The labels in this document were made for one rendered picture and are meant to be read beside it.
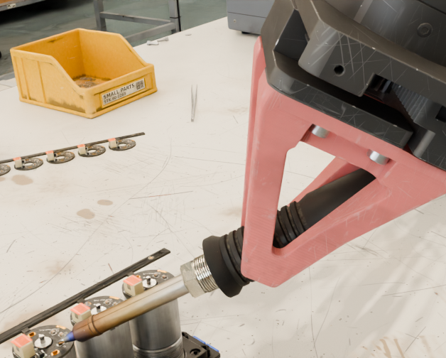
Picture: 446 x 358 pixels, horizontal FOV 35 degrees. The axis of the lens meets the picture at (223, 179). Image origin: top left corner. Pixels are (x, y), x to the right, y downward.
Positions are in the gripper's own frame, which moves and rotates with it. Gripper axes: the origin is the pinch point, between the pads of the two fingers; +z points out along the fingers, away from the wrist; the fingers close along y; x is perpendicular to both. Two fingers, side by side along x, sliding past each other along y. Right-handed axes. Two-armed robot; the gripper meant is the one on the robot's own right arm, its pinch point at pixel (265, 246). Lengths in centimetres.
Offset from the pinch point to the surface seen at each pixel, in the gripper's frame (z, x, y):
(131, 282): 6.0, -3.5, -3.4
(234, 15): 8, 3, -75
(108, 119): 16.2, -7.3, -43.9
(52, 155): 17.3, -10.5, -34.0
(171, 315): 6.9, -1.2, -3.5
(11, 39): 145, -80, -406
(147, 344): 8.5, -1.7, -3.0
